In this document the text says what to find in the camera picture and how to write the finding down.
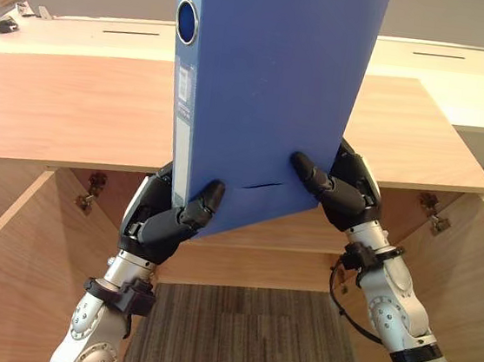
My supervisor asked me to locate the wooden cabinet shelf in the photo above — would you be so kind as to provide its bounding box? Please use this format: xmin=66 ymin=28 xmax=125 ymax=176
xmin=155 ymin=189 xmax=355 ymax=306

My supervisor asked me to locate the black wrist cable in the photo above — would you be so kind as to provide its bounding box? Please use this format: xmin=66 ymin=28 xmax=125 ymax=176
xmin=322 ymin=252 xmax=392 ymax=345

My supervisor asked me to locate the blue lever arch folder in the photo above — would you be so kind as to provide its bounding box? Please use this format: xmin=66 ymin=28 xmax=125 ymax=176
xmin=147 ymin=0 xmax=394 ymax=260

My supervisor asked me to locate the grey metal bracket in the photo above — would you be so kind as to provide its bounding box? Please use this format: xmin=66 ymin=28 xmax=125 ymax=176
xmin=36 ymin=5 xmax=58 ymax=22

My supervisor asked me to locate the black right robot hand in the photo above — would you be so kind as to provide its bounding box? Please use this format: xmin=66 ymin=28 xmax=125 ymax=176
xmin=283 ymin=132 xmax=390 ymax=238

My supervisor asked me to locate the wooden office cabinet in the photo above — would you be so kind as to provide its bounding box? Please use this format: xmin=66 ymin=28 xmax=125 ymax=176
xmin=0 ymin=30 xmax=484 ymax=362

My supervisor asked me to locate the small black device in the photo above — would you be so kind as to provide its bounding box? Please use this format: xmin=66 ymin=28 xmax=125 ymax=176
xmin=0 ymin=13 xmax=23 ymax=36

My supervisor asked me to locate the metal cabinet door hinge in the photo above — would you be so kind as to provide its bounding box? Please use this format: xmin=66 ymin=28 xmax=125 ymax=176
xmin=73 ymin=169 xmax=109 ymax=218
xmin=414 ymin=192 xmax=455 ymax=237

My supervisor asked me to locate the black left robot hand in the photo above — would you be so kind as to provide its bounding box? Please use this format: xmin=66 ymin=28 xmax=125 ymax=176
xmin=114 ymin=156 xmax=229 ymax=282

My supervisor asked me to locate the long white desk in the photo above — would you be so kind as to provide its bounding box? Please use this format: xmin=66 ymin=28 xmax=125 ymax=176
xmin=0 ymin=0 xmax=484 ymax=131

